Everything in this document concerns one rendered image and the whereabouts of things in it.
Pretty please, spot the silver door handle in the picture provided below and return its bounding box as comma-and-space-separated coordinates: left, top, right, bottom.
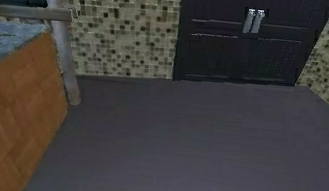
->
250, 9, 266, 36
242, 8, 257, 35

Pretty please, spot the wooden counter with grey top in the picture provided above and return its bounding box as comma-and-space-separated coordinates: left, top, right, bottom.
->
0, 19, 78, 191

